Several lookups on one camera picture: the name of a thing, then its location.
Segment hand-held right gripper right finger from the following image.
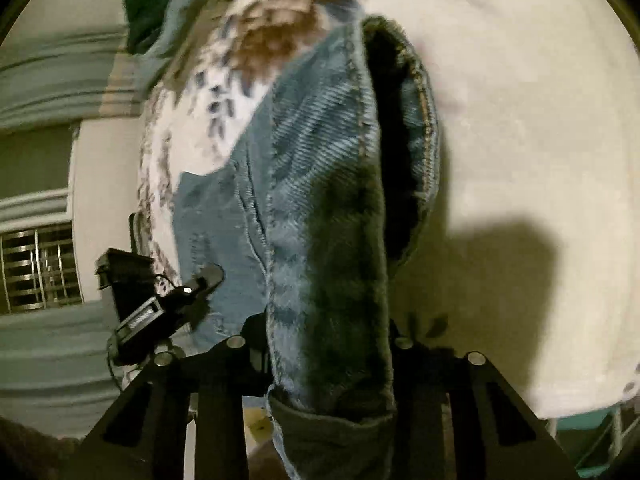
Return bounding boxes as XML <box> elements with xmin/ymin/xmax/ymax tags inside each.
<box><xmin>387</xmin><ymin>317</ymin><xmax>581</xmax><ymax>480</ymax></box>

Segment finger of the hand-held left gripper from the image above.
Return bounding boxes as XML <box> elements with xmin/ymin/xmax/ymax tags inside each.
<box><xmin>160</xmin><ymin>263</ymin><xmax>226</xmax><ymax>333</ymax></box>

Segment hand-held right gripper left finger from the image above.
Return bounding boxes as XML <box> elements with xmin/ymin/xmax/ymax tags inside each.
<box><xmin>75</xmin><ymin>312</ymin><xmax>271</xmax><ymax>480</ymax></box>

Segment blue jeans pants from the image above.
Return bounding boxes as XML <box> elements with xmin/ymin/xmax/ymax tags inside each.
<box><xmin>172</xmin><ymin>15</ymin><xmax>448</xmax><ymax>480</ymax></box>

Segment window with metal bars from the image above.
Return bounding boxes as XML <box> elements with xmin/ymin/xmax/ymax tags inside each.
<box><xmin>0</xmin><ymin>122</ymin><xmax>83</xmax><ymax>316</ymax></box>

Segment green striped curtain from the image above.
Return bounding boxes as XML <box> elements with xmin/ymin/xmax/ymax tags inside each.
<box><xmin>0</xmin><ymin>305</ymin><xmax>151</xmax><ymax>441</ymax></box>
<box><xmin>0</xmin><ymin>25</ymin><xmax>151</xmax><ymax>133</ymax></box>

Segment teal metal rack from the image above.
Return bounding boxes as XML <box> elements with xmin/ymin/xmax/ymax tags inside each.
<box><xmin>547</xmin><ymin>400</ymin><xmax>640</xmax><ymax>478</ymax></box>

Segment dark green blanket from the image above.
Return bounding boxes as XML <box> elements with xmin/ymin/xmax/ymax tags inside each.
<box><xmin>125</xmin><ymin>0</ymin><xmax>196</xmax><ymax>56</ymax></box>

